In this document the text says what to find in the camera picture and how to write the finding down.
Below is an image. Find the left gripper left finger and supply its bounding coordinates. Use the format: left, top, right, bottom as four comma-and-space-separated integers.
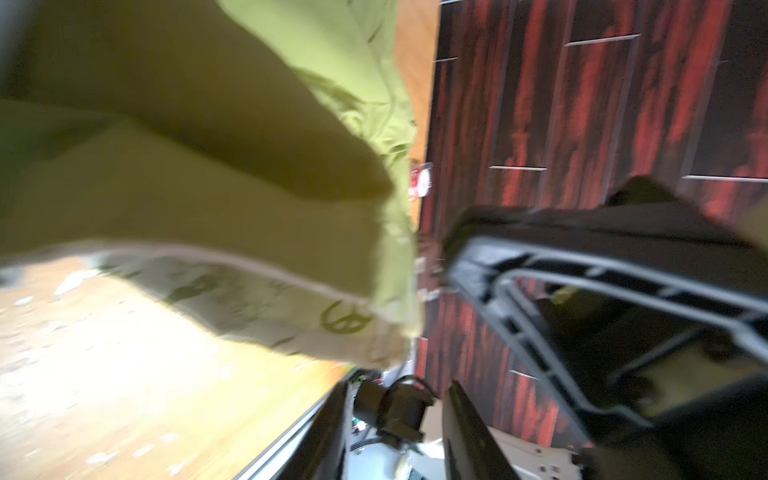
276, 381, 352, 480

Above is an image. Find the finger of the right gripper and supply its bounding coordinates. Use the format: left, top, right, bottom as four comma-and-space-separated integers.
443, 177, 767, 443

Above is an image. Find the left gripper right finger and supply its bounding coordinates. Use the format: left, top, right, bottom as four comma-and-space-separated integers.
442, 381, 519, 480

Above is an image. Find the green jacket with cartoon print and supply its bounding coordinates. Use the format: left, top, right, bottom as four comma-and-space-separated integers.
1, 1, 423, 369

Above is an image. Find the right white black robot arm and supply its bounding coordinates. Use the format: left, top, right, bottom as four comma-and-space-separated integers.
440, 177, 767, 479

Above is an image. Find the small white tape roll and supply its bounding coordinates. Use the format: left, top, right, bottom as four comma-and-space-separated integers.
409, 162, 432, 200

